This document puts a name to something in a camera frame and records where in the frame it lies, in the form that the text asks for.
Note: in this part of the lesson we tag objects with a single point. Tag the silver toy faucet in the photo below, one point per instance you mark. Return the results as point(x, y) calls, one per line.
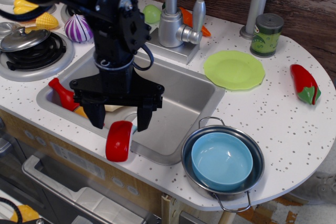
point(175, 40)

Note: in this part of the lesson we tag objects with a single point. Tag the steel pot with handles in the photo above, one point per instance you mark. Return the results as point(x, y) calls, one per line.
point(236, 200)

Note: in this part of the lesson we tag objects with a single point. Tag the silver oven door handle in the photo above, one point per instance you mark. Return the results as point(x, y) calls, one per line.
point(76, 198)

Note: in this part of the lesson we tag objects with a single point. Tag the blue plastic bowl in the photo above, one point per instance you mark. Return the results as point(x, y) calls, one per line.
point(221, 161)

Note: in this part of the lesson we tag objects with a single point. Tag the red toy ketchup bottle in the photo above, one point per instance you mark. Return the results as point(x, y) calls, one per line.
point(67, 98)

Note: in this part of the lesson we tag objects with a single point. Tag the light green plastic plate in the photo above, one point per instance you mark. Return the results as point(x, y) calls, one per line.
point(234, 70)

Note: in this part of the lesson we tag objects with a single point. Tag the red toy chili pepper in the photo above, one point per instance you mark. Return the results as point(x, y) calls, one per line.
point(305, 85)

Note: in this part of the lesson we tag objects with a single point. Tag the purple toy onion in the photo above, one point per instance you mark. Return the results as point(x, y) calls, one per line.
point(77, 29)

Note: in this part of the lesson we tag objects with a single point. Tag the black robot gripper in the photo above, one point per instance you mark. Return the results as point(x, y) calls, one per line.
point(124, 87)

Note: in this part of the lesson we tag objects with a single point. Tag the yellow toy on floor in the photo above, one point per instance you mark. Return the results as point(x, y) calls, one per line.
point(28, 213)

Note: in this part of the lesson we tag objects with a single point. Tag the steel pot lid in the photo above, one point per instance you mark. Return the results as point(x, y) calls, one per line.
point(23, 38)

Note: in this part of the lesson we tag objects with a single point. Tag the cream toy mayonnaise bottle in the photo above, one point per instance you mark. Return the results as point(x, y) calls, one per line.
point(112, 108)

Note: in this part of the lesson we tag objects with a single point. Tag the green toy food can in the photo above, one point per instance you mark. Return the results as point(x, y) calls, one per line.
point(267, 31)

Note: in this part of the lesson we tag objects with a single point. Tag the orange toy carrot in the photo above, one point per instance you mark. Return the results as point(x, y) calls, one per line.
point(188, 20)

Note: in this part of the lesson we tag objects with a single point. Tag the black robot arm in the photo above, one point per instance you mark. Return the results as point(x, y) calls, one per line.
point(119, 31)

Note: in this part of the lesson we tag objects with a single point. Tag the light green toy lime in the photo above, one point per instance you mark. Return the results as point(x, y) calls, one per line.
point(152, 14)

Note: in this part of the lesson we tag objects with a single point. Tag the white blue toy knife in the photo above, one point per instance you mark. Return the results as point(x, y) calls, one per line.
point(134, 126)

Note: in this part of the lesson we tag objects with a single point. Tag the front left stove burner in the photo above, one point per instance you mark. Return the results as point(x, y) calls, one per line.
point(38, 62)

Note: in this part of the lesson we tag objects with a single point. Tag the yellow toy corn cob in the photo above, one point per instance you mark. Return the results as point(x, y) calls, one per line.
point(47, 20)

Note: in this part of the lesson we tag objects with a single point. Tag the silver right support pole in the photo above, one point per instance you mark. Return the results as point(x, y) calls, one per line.
point(257, 8)

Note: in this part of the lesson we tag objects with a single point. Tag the grey metal sink basin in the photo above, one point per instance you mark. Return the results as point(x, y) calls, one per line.
point(188, 97)

